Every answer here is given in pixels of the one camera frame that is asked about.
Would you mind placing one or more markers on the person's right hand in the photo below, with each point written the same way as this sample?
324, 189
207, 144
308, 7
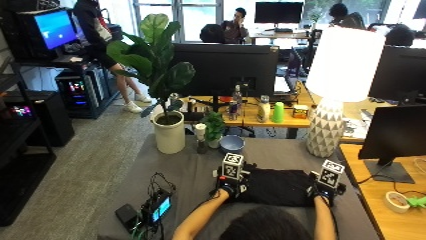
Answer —
328, 192

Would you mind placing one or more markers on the person's left hand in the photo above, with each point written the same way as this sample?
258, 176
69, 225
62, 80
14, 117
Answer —
227, 189

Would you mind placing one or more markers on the black cloth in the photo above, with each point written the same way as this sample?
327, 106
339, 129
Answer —
278, 186

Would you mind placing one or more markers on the white marker cube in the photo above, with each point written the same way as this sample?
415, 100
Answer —
332, 174
234, 166

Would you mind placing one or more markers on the blue bowl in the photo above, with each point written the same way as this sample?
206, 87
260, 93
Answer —
232, 144

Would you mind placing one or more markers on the wooden desk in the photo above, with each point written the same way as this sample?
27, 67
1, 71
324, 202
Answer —
400, 223
267, 124

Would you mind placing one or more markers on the small white-capped dark bottle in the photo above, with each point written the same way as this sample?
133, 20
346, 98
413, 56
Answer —
202, 136

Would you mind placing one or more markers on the small green plant white pot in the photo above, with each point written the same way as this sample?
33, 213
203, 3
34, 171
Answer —
214, 126

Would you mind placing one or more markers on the white bottle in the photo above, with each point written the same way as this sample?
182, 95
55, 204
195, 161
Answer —
264, 111

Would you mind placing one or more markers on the green cup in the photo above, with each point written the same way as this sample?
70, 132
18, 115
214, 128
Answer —
279, 112

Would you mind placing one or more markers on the yellow box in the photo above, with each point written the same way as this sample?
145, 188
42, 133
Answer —
300, 111

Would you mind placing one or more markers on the white tape roll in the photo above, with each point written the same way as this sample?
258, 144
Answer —
396, 202

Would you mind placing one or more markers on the clear bottle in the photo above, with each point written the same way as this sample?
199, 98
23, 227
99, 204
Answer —
238, 96

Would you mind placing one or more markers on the black monitor with flat stand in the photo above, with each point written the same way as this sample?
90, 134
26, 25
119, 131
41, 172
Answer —
397, 133

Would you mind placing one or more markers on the black device with blue screen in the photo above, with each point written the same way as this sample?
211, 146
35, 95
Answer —
158, 206

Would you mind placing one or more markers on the green plastic object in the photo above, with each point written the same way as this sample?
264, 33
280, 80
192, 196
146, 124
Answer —
417, 201

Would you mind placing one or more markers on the open laptop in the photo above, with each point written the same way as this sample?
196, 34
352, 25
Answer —
291, 73

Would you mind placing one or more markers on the large black monitor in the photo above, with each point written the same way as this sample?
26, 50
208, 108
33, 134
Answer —
224, 70

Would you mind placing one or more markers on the black power box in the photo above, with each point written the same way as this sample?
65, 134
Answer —
127, 215

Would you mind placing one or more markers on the white lamp with patterned base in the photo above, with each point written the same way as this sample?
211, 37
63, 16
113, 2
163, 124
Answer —
344, 66

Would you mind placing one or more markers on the large leafy plant white pot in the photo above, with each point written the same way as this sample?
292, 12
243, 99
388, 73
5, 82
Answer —
158, 66

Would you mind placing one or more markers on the black office chair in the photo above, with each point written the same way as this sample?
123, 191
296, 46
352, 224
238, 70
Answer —
212, 33

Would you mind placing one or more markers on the black computer tower with lights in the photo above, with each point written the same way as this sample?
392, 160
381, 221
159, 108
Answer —
81, 93

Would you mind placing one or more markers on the black shelf rack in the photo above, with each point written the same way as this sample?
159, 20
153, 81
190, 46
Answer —
18, 160

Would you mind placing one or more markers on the monitor with blue screen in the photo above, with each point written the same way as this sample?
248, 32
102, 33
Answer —
55, 29

